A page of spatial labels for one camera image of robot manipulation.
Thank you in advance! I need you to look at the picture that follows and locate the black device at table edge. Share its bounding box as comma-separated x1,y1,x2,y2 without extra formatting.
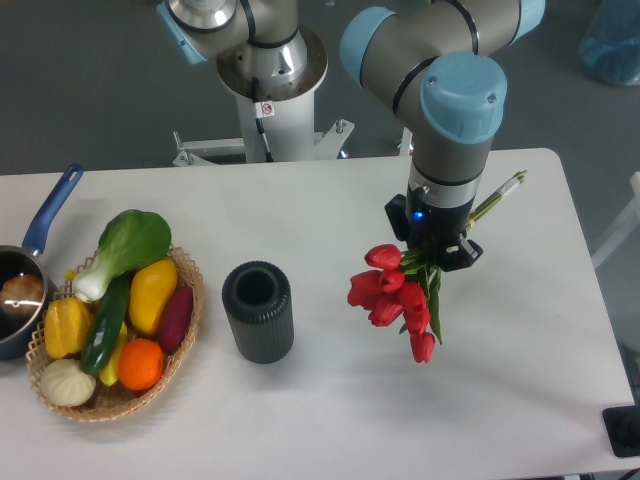
602,405,639,458

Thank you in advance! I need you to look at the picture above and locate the purple sweet potato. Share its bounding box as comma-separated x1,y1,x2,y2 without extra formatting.
157,286,193,354

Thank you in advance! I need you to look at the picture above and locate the white steamed bun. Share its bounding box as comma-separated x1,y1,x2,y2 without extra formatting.
40,359,96,407

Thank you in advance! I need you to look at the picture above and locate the red tulip bouquet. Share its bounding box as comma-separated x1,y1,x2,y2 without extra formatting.
347,169,529,365

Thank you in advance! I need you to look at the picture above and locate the dark ribbed vase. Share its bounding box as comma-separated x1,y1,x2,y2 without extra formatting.
222,261,294,364

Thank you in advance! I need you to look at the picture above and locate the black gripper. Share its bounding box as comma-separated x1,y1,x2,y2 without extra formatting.
384,183,484,272

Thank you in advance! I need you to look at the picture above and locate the orange fruit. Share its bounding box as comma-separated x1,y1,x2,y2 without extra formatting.
119,338,164,391

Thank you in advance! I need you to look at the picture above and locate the yellow banana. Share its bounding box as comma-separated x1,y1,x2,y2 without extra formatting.
99,323,128,387

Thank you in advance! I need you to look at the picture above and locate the brown bread in pan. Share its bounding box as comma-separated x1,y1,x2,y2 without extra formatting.
1,274,44,316

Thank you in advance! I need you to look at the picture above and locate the blue plastic bag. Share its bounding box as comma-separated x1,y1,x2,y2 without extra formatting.
579,0,639,86

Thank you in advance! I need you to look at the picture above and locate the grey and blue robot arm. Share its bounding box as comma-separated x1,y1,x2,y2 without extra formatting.
157,1,545,271

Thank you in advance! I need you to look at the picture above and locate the blue handled saucepan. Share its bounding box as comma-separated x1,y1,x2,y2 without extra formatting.
1,164,84,361

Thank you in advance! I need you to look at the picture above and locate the white frame at right edge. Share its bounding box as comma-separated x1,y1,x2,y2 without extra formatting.
591,172,639,269

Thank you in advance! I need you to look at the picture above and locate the yellow bell pepper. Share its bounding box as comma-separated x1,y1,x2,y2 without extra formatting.
44,297,93,359

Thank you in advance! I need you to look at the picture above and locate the green cucumber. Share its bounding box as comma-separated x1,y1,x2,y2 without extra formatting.
80,272,133,376

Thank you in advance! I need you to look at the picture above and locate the yellow mango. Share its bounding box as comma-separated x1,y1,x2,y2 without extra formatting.
128,257,178,336

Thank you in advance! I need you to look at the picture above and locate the black cable on pedestal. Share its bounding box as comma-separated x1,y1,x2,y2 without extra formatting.
251,77,275,163

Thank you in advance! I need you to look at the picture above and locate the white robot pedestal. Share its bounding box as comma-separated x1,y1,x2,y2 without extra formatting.
173,26,354,167

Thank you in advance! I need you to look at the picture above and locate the green bok choy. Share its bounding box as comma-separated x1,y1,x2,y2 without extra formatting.
72,209,172,302

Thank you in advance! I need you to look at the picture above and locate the woven wicker basket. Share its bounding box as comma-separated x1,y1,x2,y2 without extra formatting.
25,244,206,423

